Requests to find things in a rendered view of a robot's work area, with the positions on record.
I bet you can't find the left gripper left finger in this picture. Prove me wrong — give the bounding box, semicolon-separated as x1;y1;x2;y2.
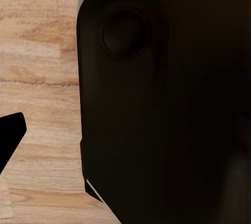
0;112;27;174

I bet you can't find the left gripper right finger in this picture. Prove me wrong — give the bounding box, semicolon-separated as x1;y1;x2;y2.
235;112;251;153

